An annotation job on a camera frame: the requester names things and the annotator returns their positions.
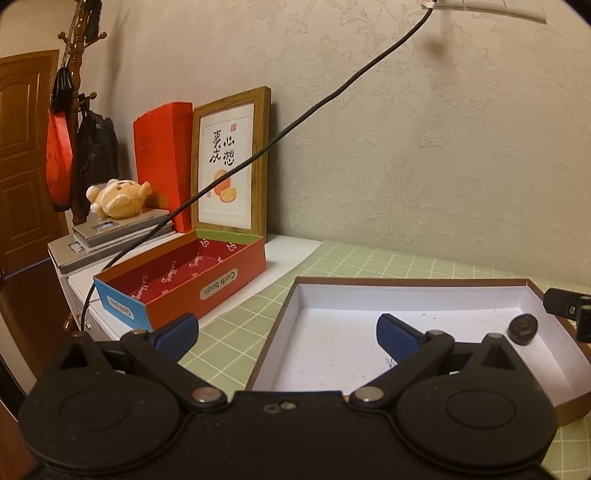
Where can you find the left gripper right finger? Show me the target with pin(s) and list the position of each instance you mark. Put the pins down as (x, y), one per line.
(417, 356)

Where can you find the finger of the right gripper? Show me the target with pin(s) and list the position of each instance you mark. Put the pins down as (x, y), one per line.
(562, 303)

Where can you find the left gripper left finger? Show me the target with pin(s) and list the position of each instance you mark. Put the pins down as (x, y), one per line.
(158, 352)

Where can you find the dark round fruit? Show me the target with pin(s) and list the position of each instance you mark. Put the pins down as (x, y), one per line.
(522, 329)

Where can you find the red open gift box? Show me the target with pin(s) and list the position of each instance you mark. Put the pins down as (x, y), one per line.
(192, 273)

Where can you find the brown shallow cardboard box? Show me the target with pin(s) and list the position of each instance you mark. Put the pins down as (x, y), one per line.
(325, 335)

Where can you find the stack of grey books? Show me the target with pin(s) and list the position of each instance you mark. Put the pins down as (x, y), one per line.
(98, 238)

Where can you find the yellow plush toy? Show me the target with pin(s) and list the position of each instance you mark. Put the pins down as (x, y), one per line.
(118, 199)

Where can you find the brown wooden door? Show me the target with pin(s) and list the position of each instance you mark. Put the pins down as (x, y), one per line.
(32, 303)

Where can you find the black hanging bag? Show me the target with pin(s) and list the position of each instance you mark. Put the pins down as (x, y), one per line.
(98, 157)

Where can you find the red paper envelope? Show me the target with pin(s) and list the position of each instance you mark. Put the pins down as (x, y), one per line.
(162, 151)

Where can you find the wooden framed calligraphy picture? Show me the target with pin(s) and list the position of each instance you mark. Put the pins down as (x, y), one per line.
(225, 133)

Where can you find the red hanging bag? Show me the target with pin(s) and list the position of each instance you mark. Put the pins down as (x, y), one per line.
(58, 163)

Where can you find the wooden coat rack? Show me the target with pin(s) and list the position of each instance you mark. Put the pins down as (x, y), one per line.
(84, 31)

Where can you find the white wall socket strip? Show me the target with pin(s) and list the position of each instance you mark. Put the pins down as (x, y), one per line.
(518, 9)

